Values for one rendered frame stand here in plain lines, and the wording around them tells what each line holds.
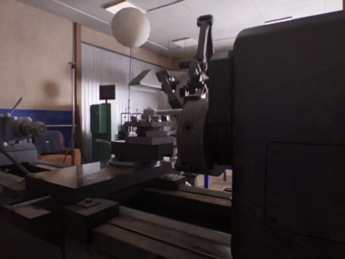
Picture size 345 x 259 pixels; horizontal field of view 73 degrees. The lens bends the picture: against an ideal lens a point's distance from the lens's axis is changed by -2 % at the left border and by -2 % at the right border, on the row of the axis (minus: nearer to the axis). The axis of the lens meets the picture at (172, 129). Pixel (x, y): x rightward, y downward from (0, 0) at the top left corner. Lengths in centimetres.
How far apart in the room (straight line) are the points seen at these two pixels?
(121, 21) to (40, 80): 209
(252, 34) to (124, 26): 439
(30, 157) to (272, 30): 169
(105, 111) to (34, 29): 215
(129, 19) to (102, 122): 218
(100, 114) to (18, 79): 166
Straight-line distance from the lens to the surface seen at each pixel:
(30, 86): 552
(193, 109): 70
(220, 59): 53
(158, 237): 69
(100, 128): 537
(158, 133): 106
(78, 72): 610
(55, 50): 594
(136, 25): 482
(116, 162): 113
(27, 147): 188
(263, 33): 51
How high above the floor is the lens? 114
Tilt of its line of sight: 2 degrees down
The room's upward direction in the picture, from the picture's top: straight up
